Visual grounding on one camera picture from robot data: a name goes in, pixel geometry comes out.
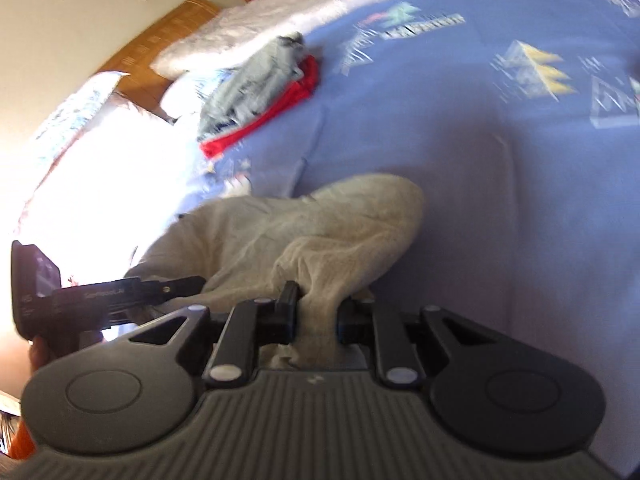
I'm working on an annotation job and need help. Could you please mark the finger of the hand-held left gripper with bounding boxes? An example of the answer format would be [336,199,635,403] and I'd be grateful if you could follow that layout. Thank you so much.
[142,276,207,306]

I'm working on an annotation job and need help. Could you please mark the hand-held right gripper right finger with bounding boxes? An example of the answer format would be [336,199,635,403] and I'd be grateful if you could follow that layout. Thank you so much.
[336,299,506,388]

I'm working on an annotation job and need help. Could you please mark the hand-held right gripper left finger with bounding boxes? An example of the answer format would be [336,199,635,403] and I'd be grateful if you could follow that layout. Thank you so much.
[115,282,301,387]

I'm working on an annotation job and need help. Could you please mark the grey pants with blue waistband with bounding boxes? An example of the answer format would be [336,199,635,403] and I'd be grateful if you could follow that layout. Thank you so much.
[122,174,426,368]

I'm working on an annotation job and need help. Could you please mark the person's left hand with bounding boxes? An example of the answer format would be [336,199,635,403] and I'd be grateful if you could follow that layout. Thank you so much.
[27,337,53,376]

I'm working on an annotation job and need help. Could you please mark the orange object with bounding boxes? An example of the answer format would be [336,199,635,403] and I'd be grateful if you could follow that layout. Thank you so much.
[0,390,38,461]

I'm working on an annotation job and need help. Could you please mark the white printed pillow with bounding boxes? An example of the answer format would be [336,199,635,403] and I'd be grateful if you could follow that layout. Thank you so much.
[12,71,211,241]

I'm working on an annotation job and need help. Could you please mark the blue printed blanket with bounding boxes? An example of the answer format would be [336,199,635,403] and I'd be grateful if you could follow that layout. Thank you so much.
[190,0,640,466]

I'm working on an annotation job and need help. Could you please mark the folded red garment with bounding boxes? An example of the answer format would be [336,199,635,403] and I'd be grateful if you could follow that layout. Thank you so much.
[200,55,321,159]

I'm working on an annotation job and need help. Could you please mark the wooden headboard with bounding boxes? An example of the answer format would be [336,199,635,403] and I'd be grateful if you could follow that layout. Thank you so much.
[100,0,226,122]

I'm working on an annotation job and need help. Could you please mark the white quilted pillow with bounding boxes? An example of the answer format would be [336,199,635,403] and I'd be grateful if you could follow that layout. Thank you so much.
[150,0,541,78]

